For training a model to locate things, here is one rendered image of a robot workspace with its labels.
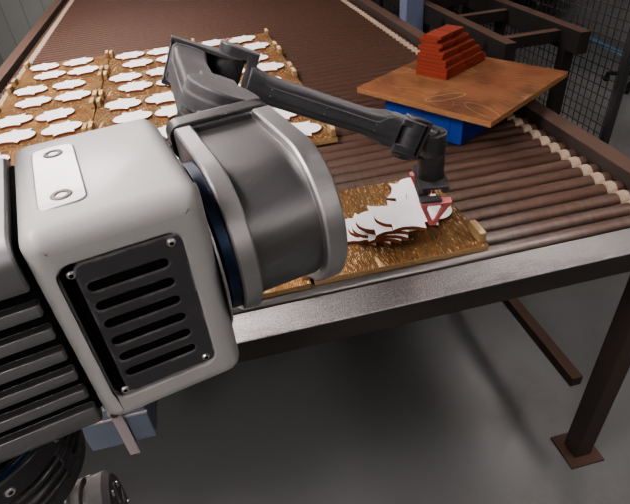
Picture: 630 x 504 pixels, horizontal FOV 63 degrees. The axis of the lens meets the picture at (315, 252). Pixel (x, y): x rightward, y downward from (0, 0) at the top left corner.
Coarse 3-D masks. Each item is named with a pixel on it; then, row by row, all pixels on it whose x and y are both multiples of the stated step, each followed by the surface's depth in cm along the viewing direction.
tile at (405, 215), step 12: (396, 204) 123; (408, 204) 122; (384, 216) 119; (396, 216) 118; (408, 216) 118; (420, 216) 118; (432, 216) 117; (396, 228) 115; (408, 228) 115; (420, 228) 115
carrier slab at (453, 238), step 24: (360, 192) 140; (384, 192) 139; (432, 192) 137; (456, 216) 127; (408, 240) 121; (432, 240) 120; (456, 240) 120; (360, 264) 115; (384, 264) 114; (408, 264) 115
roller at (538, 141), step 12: (504, 144) 159; (516, 144) 159; (528, 144) 159; (540, 144) 159; (456, 156) 156; (468, 156) 156; (480, 156) 156; (384, 168) 153; (396, 168) 153; (408, 168) 153; (336, 180) 150; (348, 180) 150
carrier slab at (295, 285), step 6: (288, 282) 112; (294, 282) 112; (300, 282) 112; (306, 282) 112; (276, 288) 111; (282, 288) 111; (288, 288) 111; (294, 288) 111; (300, 288) 111; (306, 288) 112; (264, 294) 110; (270, 294) 110; (276, 294) 111; (282, 294) 111
